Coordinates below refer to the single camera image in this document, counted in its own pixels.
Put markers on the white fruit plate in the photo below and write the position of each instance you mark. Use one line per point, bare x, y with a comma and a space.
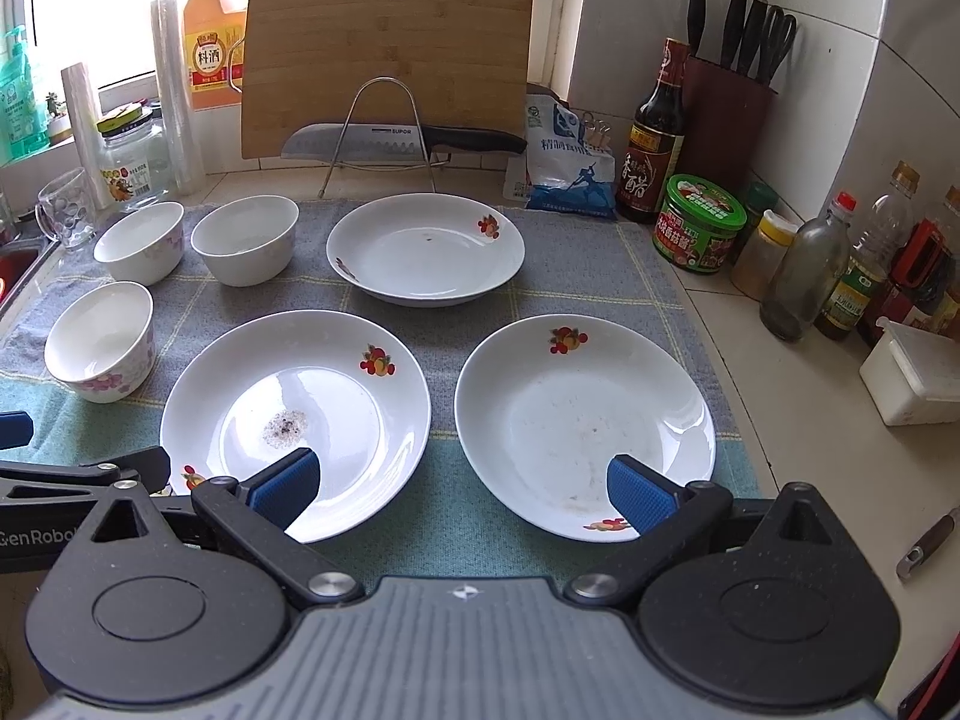
426, 249
544, 404

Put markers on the white bowl back middle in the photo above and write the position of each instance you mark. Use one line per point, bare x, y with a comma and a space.
247, 241

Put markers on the plastic wrap roll short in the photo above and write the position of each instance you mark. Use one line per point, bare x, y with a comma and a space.
84, 112

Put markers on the white plate with speckled centre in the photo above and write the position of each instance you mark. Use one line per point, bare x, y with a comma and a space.
335, 383

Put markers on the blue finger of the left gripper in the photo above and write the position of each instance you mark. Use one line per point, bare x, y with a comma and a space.
150, 467
16, 429

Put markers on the green dish soap bottle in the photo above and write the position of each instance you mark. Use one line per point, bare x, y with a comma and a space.
24, 123

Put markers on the bamboo cutting board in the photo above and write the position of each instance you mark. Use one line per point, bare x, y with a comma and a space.
447, 63

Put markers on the dark red knife block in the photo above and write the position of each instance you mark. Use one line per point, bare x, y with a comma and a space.
725, 114

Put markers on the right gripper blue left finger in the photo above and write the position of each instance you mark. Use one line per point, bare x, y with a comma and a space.
285, 489

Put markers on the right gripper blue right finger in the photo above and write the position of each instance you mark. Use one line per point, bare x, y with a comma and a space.
642, 496

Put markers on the white fruit plate back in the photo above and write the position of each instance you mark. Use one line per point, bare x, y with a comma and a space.
426, 249

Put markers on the oil bottle yellow cap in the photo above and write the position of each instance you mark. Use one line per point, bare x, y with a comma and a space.
886, 229

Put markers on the blue white salt bag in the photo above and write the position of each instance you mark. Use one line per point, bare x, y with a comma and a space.
560, 170

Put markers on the steel wire board rack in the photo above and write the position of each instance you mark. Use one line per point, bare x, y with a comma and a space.
379, 143

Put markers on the glass jar green lid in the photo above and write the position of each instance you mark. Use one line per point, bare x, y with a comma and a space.
135, 162

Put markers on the clear glass mug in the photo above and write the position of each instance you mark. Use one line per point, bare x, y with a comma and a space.
65, 210

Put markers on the yellow lidded spice jar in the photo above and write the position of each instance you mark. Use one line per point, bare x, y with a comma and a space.
762, 255

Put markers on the plastic wrap roll tall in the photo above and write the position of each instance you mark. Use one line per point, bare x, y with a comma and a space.
171, 78

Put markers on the white plastic lidded box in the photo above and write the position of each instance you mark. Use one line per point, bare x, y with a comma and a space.
912, 376

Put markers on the red sauce bottle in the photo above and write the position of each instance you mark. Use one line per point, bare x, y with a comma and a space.
915, 285

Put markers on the green lidded sauce jar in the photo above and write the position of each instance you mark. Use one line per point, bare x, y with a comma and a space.
697, 225

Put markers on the small peeler brown handle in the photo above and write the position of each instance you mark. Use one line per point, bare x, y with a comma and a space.
927, 545

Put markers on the orange cooking wine jug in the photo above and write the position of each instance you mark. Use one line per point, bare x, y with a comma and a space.
211, 29

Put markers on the dark vinegar bottle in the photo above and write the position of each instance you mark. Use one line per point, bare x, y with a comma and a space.
655, 140

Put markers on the grey and teal checked towel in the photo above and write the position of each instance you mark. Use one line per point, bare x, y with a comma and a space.
444, 522

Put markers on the clear bottle red cap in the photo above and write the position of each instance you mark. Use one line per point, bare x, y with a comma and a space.
809, 271

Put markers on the santoku knife black handle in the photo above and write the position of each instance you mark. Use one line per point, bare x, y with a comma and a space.
316, 141

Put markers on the white floral bowl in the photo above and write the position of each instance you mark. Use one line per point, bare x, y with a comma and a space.
102, 347
144, 247

